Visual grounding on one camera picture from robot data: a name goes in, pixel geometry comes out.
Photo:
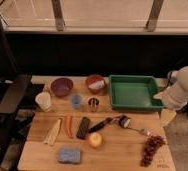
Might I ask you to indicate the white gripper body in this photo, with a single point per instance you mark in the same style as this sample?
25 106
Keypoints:
167 116

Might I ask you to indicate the purple grape bunch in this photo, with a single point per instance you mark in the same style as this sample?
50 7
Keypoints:
150 148

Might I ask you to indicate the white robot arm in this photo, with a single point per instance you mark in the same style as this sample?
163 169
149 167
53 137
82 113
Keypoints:
175 97

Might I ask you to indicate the blue plastic cup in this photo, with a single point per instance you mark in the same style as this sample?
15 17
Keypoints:
76 101

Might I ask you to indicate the white plastic cup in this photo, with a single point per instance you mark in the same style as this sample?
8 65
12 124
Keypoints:
43 99

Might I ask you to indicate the metal spoon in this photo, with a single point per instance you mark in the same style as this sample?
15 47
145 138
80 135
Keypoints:
142 131

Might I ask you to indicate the black white small object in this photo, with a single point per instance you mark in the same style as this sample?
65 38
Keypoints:
124 121

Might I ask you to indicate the green plastic tray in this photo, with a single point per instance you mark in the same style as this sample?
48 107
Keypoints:
130 92

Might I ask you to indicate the yellow red apple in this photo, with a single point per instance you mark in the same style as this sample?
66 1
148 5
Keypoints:
95 140

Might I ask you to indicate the red bowl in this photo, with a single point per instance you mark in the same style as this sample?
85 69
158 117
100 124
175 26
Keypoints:
95 83

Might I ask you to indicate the black remote control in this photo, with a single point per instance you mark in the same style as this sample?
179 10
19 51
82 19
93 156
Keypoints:
83 128

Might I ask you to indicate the blue sponge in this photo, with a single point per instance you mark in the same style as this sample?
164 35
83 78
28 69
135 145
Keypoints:
68 155

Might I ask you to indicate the purple bowl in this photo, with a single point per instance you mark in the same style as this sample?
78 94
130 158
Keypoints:
61 87

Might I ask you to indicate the corn cob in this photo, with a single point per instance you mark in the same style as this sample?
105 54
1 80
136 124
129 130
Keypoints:
53 133

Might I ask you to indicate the black office chair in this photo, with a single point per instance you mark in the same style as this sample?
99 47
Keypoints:
9 104

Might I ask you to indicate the black handled utensil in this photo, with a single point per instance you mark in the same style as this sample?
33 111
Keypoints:
100 125

